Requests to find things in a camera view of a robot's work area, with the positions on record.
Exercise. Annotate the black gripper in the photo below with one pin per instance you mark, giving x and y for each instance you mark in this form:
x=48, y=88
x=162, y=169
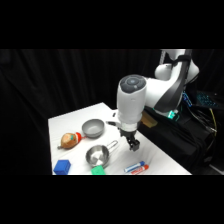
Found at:
x=129, y=135

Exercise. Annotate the blue pen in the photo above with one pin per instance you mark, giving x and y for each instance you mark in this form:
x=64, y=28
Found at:
x=134, y=166

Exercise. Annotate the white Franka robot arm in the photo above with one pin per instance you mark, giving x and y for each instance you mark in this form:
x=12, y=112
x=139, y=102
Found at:
x=131, y=100

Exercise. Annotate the red pen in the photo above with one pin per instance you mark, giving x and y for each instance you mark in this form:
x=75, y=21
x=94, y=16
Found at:
x=140, y=170

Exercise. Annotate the black covered robot stand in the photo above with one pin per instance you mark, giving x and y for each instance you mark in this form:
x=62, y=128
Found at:
x=176, y=140

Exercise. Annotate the grey bowl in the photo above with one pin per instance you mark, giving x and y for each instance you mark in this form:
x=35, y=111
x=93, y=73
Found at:
x=93, y=129

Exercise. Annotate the green block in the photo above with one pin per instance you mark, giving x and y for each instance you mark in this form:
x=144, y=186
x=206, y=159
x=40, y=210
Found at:
x=98, y=171

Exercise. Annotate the green base light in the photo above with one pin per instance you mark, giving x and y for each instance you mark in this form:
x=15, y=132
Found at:
x=172, y=115

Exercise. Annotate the brown plush toy red cap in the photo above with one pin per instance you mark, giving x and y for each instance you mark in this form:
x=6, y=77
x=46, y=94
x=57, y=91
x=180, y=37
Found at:
x=69, y=141

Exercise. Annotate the blue block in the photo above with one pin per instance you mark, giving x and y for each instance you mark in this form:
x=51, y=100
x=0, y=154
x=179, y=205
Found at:
x=62, y=167

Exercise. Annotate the cyan lit keyboard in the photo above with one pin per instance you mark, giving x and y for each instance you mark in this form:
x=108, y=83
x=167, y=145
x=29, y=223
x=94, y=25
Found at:
x=210, y=99

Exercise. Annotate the black curtain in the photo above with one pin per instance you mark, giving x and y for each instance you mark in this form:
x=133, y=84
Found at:
x=33, y=100

